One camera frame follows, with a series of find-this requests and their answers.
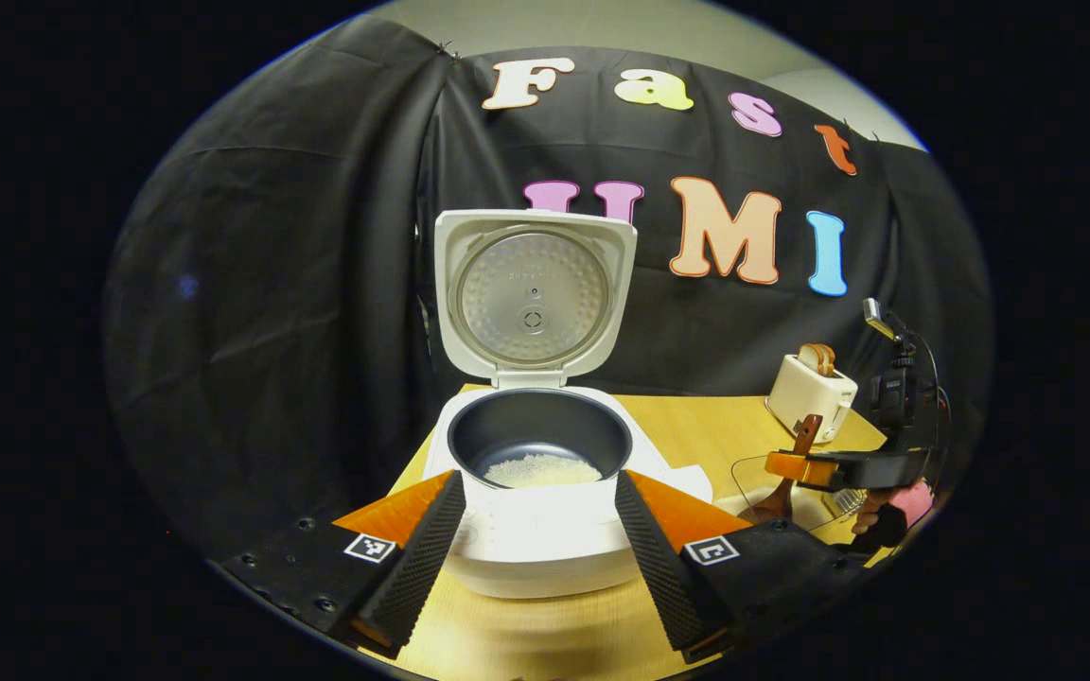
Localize white rice heap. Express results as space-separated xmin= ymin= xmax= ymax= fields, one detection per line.
xmin=483 ymin=453 xmax=603 ymax=489

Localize brown wooden spoon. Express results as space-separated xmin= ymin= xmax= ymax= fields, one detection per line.
xmin=739 ymin=413 xmax=823 ymax=524

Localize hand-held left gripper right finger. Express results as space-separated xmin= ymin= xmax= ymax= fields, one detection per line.
xmin=614 ymin=470 xmax=872 ymax=663

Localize clear plastic container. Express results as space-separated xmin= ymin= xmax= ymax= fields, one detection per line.
xmin=713 ymin=454 xmax=849 ymax=545

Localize white toaster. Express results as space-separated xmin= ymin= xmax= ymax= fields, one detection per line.
xmin=765 ymin=354 xmax=859 ymax=445

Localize white rice cooker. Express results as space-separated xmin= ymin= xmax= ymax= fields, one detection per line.
xmin=422 ymin=209 xmax=714 ymax=599

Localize black backdrop cloth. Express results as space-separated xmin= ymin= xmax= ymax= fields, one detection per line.
xmin=102 ymin=14 xmax=995 ymax=559

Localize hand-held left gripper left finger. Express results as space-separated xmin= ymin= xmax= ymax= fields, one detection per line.
xmin=220 ymin=470 xmax=467 ymax=660

